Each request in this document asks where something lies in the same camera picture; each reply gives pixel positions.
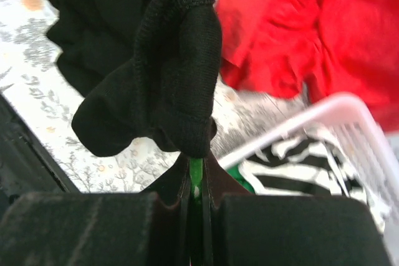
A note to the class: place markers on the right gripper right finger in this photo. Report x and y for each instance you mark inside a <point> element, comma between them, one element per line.
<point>240,228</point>

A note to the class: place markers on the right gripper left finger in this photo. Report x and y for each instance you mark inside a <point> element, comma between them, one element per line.
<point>145,228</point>

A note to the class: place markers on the green hanger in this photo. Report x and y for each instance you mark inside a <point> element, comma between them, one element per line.
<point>196,212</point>

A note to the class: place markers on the black tank top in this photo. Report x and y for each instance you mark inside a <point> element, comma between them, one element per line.
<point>145,68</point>

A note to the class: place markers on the red tank top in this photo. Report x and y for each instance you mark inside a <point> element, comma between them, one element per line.
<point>285,47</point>

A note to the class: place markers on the green garment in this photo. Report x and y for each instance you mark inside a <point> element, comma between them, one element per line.
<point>234,173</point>

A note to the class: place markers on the black white striped garment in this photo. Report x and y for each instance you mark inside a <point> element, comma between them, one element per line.
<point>310,163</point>

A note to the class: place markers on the white plastic basket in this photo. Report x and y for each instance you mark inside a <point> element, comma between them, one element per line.
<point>253,121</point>

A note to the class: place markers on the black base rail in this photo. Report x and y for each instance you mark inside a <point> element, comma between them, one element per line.
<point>26,166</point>

